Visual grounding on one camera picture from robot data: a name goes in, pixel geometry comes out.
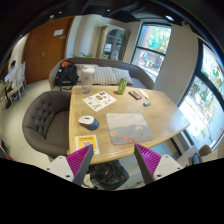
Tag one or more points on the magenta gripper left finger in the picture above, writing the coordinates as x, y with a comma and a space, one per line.
73, 167

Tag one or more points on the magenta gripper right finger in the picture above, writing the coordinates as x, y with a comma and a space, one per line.
153, 166

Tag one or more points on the pastel printed mouse pad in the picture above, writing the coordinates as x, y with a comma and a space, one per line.
128, 128

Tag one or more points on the white and blue computer mouse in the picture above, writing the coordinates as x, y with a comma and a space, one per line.
89, 122

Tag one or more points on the yellow and white card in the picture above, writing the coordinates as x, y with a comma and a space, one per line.
83, 141

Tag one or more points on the dark bag under table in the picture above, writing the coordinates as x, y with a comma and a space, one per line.
109, 175

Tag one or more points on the wooden table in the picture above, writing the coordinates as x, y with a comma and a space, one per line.
163, 117

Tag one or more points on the grey tufted armchair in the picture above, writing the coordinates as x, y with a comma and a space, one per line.
46, 123

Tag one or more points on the small teal eraser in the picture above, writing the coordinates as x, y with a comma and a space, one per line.
146, 104

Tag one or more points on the brown chair by window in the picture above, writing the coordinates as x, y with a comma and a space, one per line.
196, 158

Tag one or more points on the white illustrated paper sheet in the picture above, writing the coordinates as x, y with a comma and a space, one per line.
99, 101

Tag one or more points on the white marker pen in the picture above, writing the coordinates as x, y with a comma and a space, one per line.
143, 94

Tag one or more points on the grey curved sofa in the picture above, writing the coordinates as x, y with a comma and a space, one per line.
139, 77

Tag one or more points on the green drink can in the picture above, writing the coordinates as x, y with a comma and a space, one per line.
122, 85

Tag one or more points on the black and orange backpack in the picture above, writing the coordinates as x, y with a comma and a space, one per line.
66, 76

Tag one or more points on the clear plastic shaker bottle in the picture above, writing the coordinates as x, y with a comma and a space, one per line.
87, 74

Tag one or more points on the striped cushion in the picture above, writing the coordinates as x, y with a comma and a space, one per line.
106, 75

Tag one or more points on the person in white shirt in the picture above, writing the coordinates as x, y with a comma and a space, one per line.
10, 77

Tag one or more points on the wooden door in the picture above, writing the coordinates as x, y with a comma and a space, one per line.
45, 47

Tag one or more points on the wooden glass display cabinet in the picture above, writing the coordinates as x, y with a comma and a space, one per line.
112, 42

